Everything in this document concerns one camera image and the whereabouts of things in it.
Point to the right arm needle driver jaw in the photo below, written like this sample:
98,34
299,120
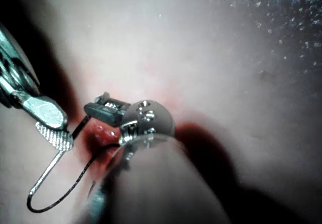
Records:
56,138
45,110

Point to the left arm needle driver jaw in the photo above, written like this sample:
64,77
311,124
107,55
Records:
105,113
113,103

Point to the left arm needle driver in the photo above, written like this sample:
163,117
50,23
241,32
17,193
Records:
151,118

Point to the black thread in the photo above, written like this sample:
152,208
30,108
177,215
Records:
75,184

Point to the curved steel needle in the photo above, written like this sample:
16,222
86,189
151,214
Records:
47,171

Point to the tissue pad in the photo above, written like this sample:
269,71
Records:
188,58

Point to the right arm needle driver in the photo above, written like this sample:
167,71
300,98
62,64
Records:
15,75

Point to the dark left arm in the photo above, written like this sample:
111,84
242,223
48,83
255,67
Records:
163,183

